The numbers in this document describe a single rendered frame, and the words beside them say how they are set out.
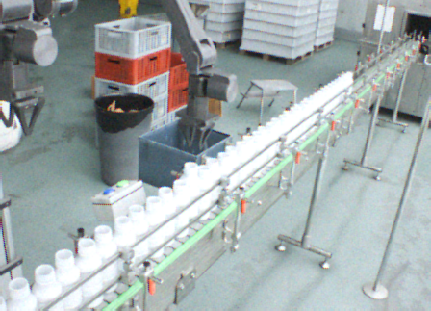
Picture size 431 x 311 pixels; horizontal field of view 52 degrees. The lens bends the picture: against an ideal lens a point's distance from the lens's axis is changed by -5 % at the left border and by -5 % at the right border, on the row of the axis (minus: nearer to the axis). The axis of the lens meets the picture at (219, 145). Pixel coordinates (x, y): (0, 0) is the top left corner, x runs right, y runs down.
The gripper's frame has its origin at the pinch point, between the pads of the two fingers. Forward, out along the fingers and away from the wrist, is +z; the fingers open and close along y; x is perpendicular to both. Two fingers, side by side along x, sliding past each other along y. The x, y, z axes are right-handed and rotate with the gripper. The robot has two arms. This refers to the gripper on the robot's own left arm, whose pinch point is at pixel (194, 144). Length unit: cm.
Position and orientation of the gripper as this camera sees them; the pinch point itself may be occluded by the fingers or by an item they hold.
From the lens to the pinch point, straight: 126.1
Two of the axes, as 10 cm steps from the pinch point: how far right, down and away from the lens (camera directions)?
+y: -8.6, -2.6, 4.4
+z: -0.8, 9.2, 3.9
